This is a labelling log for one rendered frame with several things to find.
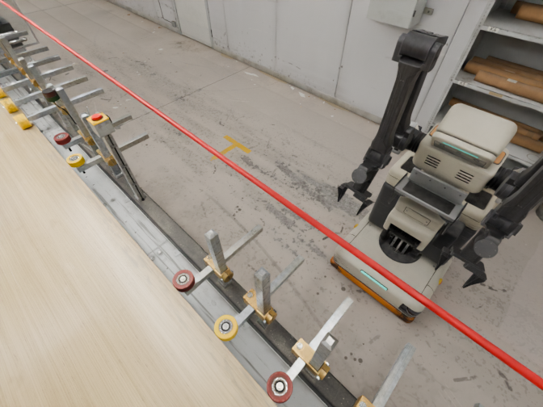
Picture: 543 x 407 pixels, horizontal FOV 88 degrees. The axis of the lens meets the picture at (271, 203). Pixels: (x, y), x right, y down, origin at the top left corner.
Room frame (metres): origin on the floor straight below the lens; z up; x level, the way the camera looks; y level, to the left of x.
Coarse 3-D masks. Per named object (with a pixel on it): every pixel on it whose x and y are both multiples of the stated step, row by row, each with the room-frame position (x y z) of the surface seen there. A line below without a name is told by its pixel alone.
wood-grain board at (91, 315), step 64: (0, 128) 1.42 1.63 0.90; (0, 192) 0.90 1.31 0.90; (64, 192) 0.90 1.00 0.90; (0, 256) 0.56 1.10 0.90; (64, 256) 0.56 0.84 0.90; (128, 256) 0.56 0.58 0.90; (0, 320) 0.31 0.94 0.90; (64, 320) 0.31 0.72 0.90; (128, 320) 0.31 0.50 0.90; (192, 320) 0.31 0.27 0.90; (0, 384) 0.12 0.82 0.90; (64, 384) 0.12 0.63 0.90; (128, 384) 0.12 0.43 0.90; (192, 384) 0.12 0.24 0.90; (256, 384) 0.12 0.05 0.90
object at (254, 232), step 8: (256, 232) 0.72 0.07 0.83; (240, 240) 0.68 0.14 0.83; (248, 240) 0.68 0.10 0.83; (232, 248) 0.64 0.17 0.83; (240, 248) 0.64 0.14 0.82; (224, 256) 0.60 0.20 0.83; (232, 256) 0.61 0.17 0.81; (200, 272) 0.52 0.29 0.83; (208, 272) 0.52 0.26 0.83; (200, 280) 0.49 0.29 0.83; (192, 288) 0.45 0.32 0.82
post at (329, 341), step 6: (330, 336) 0.20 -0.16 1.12; (324, 342) 0.19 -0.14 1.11; (330, 342) 0.19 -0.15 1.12; (336, 342) 0.19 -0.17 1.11; (318, 348) 0.19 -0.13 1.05; (324, 348) 0.18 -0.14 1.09; (330, 348) 0.17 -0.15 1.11; (318, 354) 0.18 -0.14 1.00; (324, 354) 0.17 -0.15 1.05; (312, 360) 0.19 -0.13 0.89; (318, 360) 0.18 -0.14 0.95; (324, 360) 0.17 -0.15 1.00; (318, 366) 0.17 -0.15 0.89
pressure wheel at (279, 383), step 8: (272, 376) 0.14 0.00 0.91; (280, 376) 0.14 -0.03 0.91; (288, 376) 0.14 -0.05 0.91; (272, 384) 0.12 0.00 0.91; (280, 384) 0.12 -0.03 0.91; (288, 384) 0.12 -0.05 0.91; (272, 392) 0.10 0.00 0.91; (280, 392) 0.10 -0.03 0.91; (288, 392) 0.10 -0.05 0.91; (272, 400) 0.08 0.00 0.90; (280, 400) 0.08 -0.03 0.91
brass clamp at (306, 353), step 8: (296, 344) 0.25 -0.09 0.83; (304, 344) 0.25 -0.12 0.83; (296, 352) 0.22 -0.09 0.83; (304, 352) 0.22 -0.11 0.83; (312, 352) 0.22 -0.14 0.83; (304, 360) 0.20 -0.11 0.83; (312, 368) 0.17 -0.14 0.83; (320, 368) 0.17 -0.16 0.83; (328, 368) 0.17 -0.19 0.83; (320, 376) 0.15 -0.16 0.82
